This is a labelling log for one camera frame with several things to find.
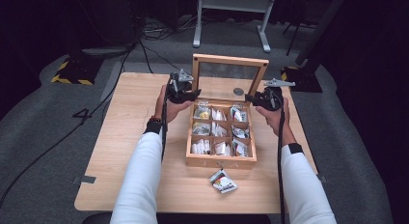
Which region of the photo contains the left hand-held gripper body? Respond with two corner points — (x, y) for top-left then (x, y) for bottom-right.
(166, 69), (195, 104)

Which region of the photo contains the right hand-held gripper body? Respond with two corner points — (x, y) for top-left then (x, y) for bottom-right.
(253, 77), (296, 112)

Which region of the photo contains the wooden compartment tea box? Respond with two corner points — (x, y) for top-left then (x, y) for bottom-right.
(185, 53), (270, 170)

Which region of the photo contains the person's left hand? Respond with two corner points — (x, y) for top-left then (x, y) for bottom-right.
(153, 84), (194, 124)

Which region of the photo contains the person's right hand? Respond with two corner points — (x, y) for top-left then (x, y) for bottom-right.
(255, 98), (292, 139)

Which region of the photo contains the black yellow striped stand base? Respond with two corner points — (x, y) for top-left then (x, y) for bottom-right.
(281, 65), (323, 94)
(50, 57), (104, 87)

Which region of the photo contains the group of sorted tea packets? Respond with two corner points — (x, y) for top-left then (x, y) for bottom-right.
(191, 102), (252, 158)

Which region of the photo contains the dark slanted pole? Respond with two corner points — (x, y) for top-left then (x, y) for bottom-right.
(294, 0), (351, 67)

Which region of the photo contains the single white colourful tea packet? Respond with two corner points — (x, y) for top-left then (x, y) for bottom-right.
(209, 168), (239, 195)

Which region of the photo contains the white metal stand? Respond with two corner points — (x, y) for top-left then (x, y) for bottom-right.
(192, 0), (278, 54)

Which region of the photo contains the left hand-held gripper black cable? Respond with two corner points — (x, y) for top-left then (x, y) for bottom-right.
(160, 94), (169, 162)

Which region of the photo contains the hand-held gripper black cable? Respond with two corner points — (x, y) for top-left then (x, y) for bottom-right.
(277, 88), (287, 224)
(160, 94), (169, 162)

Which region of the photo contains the right hand-held gripper black cable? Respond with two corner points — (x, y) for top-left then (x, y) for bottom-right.
(277, 88), (287, 224)

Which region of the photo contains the long black floor cable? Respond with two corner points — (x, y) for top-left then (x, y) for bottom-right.
(0, 49), (133, 209)

